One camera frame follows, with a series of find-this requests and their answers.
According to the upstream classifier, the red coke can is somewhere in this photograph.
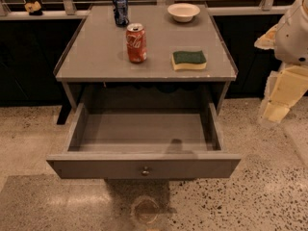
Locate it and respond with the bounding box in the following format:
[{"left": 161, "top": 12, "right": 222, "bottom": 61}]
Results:
[{"left": 126, "top": 23, "right": 147, "bottom": 64}]

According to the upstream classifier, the small yellow black object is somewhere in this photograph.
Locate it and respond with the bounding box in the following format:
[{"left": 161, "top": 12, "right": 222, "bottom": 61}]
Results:
[{"left": 24, "top": 1, "right": 42, "bottom": 15}]

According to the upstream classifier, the brass drawer knob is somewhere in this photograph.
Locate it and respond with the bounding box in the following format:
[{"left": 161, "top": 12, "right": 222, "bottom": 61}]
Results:
[{"left": 141, "top": 167, "right": 150, "bottom": 176}]

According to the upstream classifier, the white ceramic bowl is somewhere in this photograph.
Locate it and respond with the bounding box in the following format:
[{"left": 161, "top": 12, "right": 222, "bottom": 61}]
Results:
[{"left": 167, "top": 3, "right": 200, "bottom": 23}]

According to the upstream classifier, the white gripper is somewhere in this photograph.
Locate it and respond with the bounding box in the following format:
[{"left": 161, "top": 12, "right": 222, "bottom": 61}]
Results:
[{"left": 254, "top": 0, "right": 308, "bottom": 122}]

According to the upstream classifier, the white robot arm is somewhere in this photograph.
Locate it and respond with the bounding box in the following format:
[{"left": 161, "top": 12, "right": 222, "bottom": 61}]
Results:
[{"left": 254, "top": 0, "right": 308, "bottom": 123}]

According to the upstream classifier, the green yellow sponge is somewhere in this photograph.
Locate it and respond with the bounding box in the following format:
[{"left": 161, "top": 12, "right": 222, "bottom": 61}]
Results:
[{"left": 171, "top": 50, "right": 207, "bottom": 70}]

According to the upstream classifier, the grey cabinet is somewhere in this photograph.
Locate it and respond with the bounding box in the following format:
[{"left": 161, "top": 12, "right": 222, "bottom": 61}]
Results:
[{"left": 56, "top": 5, "right": 237, "bottom": 115}]

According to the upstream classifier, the blue soda can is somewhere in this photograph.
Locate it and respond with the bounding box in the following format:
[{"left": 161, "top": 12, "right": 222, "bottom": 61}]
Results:
[{"left": 113, "top": 0, "right": 129, "bottom": 27}]

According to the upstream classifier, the open grey top drawer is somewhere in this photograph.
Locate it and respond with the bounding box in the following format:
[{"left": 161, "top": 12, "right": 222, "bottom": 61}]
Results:
[{"left": 47, "top": 104, "right": 241, "bottom": 180}]

